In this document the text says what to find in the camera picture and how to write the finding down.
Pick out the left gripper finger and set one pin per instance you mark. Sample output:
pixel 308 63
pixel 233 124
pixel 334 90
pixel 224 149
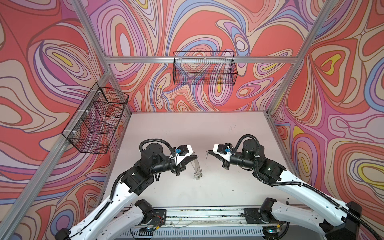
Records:
pixel 189 163
pixel 191 157

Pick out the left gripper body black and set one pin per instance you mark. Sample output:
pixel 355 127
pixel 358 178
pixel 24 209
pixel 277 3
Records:
pixel 178 171

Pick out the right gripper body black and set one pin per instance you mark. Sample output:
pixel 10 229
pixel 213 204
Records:
pixel 226 164

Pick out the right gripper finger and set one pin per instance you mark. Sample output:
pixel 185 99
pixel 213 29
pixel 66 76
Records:
pixel 213 153
pixel 217 156

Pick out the perforated metal ring plate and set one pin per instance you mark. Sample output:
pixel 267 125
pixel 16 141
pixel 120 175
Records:
pixel 196 165

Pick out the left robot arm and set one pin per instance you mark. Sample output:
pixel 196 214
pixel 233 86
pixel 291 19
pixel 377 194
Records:
pixel 122 210

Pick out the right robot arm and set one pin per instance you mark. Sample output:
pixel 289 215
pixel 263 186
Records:
pixel 333 219

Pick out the bunch of small keys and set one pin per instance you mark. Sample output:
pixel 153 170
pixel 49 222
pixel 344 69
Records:
pixel 198 175

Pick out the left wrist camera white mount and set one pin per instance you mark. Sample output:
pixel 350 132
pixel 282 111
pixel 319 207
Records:
pixel 184 150

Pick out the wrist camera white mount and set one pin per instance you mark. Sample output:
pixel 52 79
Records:
pixel 223 147
pixel 184 150

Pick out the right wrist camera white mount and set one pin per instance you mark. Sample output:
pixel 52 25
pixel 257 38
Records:
pixel 223 147

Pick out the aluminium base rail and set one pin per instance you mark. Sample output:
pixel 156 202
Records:
pixel 211 222

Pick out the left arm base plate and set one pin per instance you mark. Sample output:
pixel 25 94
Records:
pixel 156 217

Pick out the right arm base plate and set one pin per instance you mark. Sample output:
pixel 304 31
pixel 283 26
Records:
pixel 256 216

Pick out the black wire basket back wall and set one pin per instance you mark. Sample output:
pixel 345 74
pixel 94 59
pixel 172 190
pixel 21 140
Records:
pixel 204 68

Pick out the black wire basket wall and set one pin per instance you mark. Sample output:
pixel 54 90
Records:
pixel 204 68
pixel 96 120

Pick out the black wire basket left wall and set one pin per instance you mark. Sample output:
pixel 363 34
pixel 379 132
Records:
pixel 96 120

